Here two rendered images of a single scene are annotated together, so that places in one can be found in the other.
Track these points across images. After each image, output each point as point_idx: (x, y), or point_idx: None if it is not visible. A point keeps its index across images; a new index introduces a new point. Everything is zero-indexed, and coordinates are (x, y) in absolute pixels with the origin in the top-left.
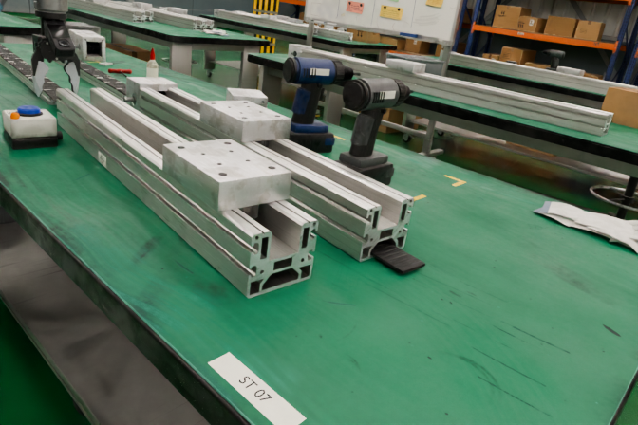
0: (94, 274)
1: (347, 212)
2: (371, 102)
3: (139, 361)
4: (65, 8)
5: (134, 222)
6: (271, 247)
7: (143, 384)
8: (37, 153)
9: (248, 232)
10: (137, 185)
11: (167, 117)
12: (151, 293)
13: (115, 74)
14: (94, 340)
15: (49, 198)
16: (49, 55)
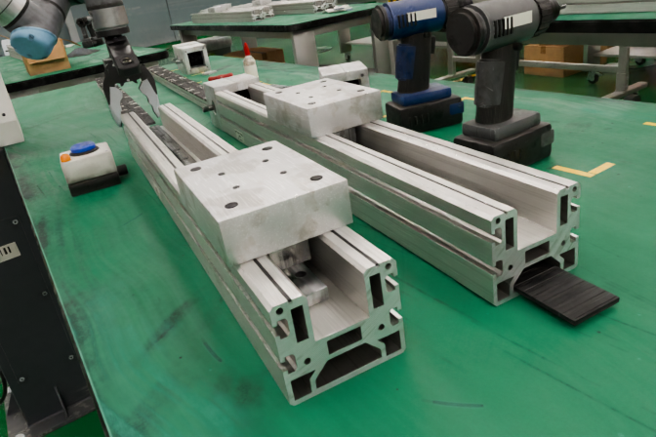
0: (88, 377)
1: (460, 225)
2: (492, 38)
3: None
4: (123, 19)
5: (169, 279)
6: (325, 311)
7: None
8: (96, 196)
9: (265, 303)
10: (181, 223)
11: (242, 121)
12: (149, 409)
13: None
14: None
15: (82, 258)
16: (119, 78)
